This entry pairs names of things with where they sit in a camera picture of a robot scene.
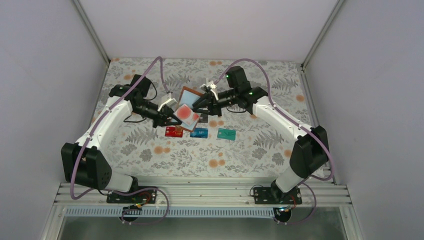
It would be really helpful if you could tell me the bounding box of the black VIP credit card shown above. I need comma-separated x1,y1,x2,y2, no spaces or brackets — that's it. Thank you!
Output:
198,113,209,123

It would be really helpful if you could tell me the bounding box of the white card with red circle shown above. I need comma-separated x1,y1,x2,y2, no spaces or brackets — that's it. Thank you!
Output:
174,104,200,129

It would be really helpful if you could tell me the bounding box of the red VIP credit card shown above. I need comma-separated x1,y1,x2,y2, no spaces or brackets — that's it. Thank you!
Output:
164,126,184,138

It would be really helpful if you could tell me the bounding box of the brown leather card holder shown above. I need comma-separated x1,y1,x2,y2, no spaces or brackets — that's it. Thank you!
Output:
177,86,203,132

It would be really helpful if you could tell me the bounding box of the blue credit card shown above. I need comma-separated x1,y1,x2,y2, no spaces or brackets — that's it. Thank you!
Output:
189,127,209,139

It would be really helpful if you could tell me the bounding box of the teal credit card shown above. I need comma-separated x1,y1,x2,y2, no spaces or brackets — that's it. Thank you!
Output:
217,128,237,141

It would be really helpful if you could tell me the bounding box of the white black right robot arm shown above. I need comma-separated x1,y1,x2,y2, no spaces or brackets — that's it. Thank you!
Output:
192,65,329,197

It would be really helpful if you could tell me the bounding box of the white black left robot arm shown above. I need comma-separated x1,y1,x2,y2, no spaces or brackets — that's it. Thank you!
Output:
61,74,181,194

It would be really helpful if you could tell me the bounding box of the floral patterned table mat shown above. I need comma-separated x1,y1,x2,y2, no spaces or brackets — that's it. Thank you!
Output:
74,57,324,178

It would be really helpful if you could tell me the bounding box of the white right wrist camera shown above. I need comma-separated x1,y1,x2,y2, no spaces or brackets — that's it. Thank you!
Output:
200,78,219,101

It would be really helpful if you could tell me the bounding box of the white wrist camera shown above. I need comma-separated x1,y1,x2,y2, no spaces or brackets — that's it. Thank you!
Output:
200,78,219,101
157,92,178,112

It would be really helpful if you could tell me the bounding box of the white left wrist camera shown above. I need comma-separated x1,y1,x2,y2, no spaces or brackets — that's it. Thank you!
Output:
157,92,178,112

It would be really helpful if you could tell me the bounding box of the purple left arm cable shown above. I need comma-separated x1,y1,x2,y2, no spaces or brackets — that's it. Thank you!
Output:
69,56,171,201

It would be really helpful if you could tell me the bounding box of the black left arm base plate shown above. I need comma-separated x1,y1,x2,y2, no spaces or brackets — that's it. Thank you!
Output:
106,186,158,205

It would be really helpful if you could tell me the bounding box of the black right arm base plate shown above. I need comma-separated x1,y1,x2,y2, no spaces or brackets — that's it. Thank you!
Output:
250,186,303,205

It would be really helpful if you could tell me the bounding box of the grey slotted cable duct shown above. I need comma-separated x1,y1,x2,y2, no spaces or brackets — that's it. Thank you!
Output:
64,206,274,219

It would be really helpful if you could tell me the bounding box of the aluminium rail frame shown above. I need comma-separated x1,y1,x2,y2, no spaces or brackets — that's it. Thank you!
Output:
54,177,353,208

